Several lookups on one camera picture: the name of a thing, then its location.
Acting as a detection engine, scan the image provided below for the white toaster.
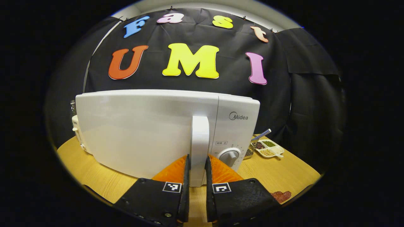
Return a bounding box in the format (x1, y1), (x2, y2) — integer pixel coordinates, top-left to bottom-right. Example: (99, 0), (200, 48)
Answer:
(72, 115), (92, 155)

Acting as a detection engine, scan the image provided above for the red-brown meat piece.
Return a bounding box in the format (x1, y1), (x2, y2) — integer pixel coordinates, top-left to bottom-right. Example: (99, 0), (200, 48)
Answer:
(270, 190), (292, 204)

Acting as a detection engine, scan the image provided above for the small wire basket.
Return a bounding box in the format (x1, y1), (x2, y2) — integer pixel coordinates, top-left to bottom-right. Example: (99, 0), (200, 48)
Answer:
(243, 142), (258, 160)

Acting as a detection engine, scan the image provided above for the blue white striped stick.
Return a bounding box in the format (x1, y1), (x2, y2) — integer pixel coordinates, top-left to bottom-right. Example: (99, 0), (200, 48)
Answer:
(251, 128), (272, 142)

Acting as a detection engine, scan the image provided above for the white divided dish of beans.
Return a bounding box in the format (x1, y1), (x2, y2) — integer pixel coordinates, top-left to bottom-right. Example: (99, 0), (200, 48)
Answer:
(255, 139), (285, 159)

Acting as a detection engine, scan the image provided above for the white microwave oven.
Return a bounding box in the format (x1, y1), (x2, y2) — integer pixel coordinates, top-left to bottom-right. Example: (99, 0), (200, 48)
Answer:
(75, 89), (261, 187)

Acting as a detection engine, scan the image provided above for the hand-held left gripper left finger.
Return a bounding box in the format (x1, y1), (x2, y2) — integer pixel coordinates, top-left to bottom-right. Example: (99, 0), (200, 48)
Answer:
(113, 154), (191, 227)

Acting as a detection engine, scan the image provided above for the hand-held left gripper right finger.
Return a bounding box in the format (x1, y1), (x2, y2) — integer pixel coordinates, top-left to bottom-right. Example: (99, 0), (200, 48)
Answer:
(205, 154), (281, 227)

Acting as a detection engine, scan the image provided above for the black backdrop cloth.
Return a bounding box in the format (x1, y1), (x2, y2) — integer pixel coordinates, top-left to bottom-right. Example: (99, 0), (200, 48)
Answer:
(44, 7), (348, 173)

